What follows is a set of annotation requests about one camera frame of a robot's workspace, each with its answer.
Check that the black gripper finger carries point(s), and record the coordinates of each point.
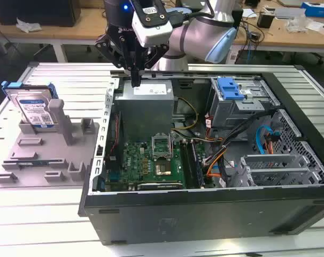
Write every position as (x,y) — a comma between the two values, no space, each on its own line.
(111,49)
(155,56)

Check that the hard disk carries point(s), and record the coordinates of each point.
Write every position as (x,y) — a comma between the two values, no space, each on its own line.
(33,107)

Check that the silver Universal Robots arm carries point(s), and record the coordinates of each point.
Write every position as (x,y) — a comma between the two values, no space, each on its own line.
(194,34)

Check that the metal disk bay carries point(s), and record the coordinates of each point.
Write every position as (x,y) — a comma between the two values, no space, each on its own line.
(271,174)

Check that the wooden desk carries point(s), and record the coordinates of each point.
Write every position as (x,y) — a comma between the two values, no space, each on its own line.
(71,32)

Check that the grey power supply unit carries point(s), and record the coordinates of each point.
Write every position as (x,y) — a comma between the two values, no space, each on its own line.
(143,112)

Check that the blue plastic cage latch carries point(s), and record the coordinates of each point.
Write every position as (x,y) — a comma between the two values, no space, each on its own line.
(228,88)

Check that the large black box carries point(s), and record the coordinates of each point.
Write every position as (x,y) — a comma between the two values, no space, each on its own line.
(36,12)

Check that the crumpled white paper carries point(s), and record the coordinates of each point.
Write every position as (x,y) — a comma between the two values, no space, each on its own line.
(28,26)

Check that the silver optical drive cage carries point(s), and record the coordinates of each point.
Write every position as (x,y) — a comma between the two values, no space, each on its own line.
(231,112)

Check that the white paper sheet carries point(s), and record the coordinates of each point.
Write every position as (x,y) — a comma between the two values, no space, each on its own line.
(249,13)

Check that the green motherboard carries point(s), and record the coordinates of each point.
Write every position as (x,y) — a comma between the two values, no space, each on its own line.
(136,160)

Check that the CPU socket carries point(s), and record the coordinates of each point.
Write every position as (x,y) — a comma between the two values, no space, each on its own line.
(163,168)

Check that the small black box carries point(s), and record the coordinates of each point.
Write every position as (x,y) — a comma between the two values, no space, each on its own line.
(265,20)

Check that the grey parts rack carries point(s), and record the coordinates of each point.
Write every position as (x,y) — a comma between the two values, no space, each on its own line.
(52,150)

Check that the black graphics card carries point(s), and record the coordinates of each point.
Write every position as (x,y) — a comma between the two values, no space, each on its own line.
(159,186)

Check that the RAM stick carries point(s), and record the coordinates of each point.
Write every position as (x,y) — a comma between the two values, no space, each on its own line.
(41,162)

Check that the grey flat box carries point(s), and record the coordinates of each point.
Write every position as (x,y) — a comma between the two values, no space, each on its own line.
(287,13)

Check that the black open PC case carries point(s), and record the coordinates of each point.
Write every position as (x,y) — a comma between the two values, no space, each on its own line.
(204,214)

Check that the blue cardboard box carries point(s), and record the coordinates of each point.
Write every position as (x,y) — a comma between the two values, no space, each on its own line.
(317,9)

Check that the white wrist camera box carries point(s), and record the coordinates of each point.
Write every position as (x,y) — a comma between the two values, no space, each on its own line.
(154,32)

